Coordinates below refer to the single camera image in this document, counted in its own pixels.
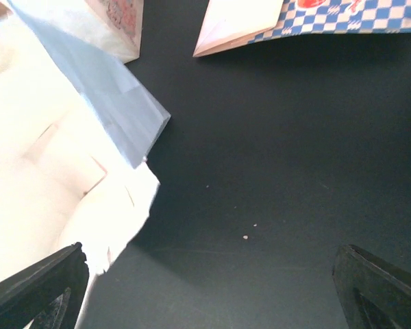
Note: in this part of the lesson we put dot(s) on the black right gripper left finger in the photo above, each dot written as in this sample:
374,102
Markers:
47,294

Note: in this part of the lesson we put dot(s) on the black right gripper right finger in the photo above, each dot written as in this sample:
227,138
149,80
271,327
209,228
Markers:
372,292

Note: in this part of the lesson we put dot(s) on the light blue paper bag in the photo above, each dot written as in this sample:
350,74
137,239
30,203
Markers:
75,130

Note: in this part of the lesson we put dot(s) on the pink cream paper bag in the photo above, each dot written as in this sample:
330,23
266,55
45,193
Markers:
124,18

